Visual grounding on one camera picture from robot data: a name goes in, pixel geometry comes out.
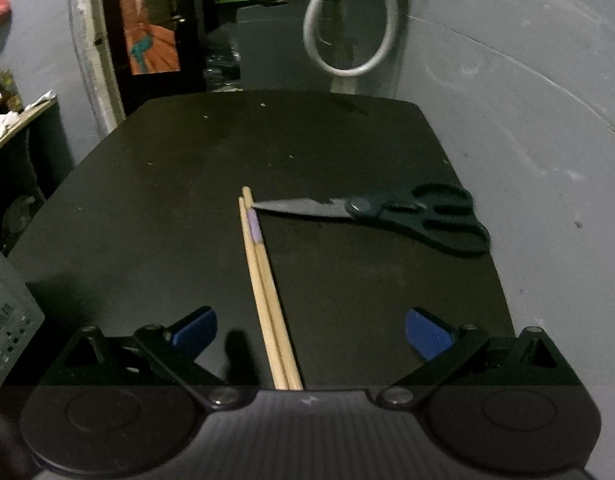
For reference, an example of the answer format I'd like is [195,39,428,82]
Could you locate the dark wooden door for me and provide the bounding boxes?
[100,0,208,111]

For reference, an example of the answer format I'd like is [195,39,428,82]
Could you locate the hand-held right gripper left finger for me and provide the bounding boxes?
[42,306,243,410]

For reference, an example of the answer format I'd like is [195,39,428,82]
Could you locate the dark green kitchen scissors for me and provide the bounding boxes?
[252,183,491,255]

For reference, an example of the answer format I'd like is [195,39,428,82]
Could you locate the white flexible hose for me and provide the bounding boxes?
[303,0,413,77]

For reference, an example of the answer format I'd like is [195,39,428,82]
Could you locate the dark plastic bag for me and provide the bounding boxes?
[204,25,243,92]

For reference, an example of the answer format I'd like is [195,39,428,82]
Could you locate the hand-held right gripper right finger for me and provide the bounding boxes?
[377,308,583,407]

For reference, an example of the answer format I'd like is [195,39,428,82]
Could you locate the wooden side table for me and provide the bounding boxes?
[0,99,58,161]

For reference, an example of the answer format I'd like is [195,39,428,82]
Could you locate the white cloth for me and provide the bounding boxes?
[22,89,55,111]

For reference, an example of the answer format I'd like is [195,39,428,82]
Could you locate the white perforated utensil basket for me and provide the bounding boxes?
[0,232,45,396]

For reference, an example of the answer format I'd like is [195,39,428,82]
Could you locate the cream door frame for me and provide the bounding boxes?
[67,0,125,131]

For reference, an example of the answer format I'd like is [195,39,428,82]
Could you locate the wooden chopstick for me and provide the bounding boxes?
[238,197,291,391]
[242,186,304,391]

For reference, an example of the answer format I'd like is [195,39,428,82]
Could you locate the grey cabinet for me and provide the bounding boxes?
[234,2,338,93]

